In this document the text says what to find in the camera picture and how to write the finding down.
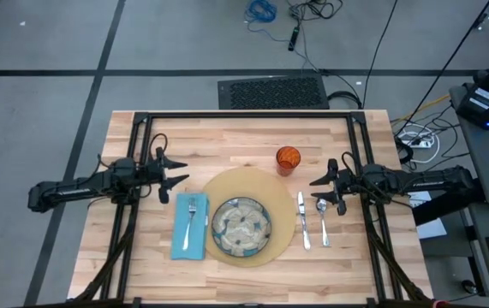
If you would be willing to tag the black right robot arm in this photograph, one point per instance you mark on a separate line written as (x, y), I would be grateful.
(432, 181)

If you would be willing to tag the white paper sheet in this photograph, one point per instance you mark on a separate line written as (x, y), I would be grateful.
(434, 229)

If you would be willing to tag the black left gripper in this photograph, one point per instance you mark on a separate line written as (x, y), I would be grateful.
(162, 175)

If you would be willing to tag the round yellow woven placemat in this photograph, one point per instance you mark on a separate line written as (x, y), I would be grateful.
(278, 192)

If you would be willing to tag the black aluminium table frame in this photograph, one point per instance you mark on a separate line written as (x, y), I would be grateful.
(248, 114)

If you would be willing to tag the silver fork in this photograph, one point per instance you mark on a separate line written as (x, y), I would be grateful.
(189, 222)

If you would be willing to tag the white power strip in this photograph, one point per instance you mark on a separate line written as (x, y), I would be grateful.
(417, 142)

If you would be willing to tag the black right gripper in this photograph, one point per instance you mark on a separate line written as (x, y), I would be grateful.
(339, 184)

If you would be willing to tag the black power strip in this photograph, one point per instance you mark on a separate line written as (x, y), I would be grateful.
(293, 39)

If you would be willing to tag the silver spoon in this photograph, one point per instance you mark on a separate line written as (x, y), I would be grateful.
(323, 222)

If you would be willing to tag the black computer box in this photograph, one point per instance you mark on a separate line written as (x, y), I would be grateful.
(479, 102)

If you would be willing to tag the teal cloth napkin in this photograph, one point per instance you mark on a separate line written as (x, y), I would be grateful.
(199, 248)

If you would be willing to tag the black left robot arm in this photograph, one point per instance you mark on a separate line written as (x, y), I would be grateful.
(77, 188)

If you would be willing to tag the thin black slanted pole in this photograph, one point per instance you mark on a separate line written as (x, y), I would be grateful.
(449, 64)

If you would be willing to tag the dark patterned plate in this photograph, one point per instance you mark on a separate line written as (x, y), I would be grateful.
(241, 226)

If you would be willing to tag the silver knife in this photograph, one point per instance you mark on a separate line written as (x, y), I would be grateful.
(304, 222)

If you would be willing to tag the orange drinking glass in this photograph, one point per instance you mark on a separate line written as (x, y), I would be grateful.
(288, 160)

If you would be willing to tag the black perforated floor mat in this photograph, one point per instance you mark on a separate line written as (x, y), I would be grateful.
(272, 92)

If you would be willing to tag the black computer mouse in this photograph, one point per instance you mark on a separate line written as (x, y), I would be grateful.
(469, 286)

